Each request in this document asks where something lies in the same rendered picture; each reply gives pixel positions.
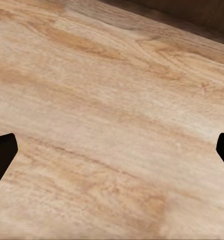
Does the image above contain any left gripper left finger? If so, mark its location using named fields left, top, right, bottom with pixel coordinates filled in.
left=0, top=133, right=18, bottom=180

